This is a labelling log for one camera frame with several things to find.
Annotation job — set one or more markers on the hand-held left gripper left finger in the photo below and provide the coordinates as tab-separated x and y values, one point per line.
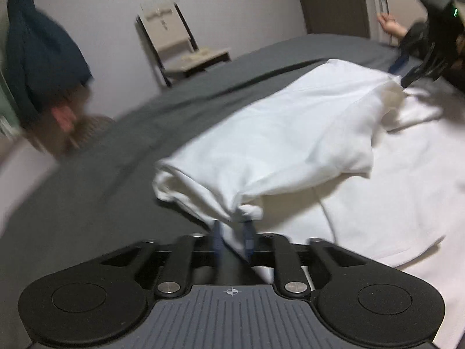
218	243

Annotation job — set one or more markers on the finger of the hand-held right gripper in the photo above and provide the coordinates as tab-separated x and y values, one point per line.
398	64
414	75

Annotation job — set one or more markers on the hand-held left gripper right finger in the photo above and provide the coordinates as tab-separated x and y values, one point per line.
249	241

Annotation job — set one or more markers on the white t-shirt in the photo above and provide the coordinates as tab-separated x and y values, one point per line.
290	123

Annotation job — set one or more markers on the person's right hand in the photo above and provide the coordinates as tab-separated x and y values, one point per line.
392	27

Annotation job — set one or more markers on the grey door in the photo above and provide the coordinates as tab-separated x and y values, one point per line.
327	0

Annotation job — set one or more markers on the pink cloth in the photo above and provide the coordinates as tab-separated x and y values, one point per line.
65	116

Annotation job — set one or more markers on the wooden chair, cream seat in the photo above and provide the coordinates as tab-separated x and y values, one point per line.
167	32

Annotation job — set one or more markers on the dark blue jacket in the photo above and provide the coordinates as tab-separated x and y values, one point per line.
40	54

